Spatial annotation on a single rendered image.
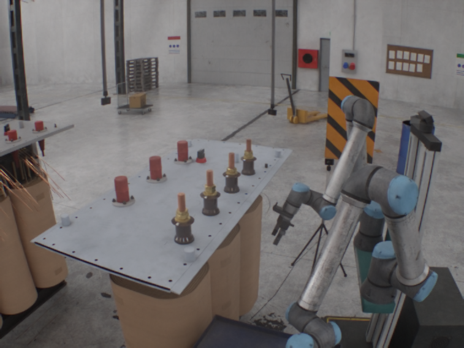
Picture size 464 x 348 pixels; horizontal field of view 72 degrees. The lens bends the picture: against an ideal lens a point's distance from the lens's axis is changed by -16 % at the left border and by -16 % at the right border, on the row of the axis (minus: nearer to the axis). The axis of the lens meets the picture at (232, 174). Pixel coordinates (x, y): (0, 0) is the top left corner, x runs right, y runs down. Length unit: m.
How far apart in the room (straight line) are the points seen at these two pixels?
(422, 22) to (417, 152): 13.15
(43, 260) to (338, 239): 2.53
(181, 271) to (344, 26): 5.70
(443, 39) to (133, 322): 14.37
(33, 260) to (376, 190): 2.75
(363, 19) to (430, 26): 8.62
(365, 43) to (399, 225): 5.46
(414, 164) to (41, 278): 2.94
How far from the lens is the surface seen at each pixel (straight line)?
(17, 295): 3.15
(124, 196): 1.89
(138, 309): 1.85
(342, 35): 6.59
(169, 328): 1.83
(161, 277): 1.36
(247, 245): 2.51
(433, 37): 15.02
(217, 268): 2.09
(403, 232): 1.32
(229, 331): 1.82
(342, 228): 1.29
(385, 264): 1.72
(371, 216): 2.12
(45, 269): 3.32
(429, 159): 1.70
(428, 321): 2.10
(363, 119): 1.93
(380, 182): 1.20
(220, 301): 2.25
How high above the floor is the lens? 2.17
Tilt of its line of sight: 21 degrees down
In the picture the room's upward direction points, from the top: straight up
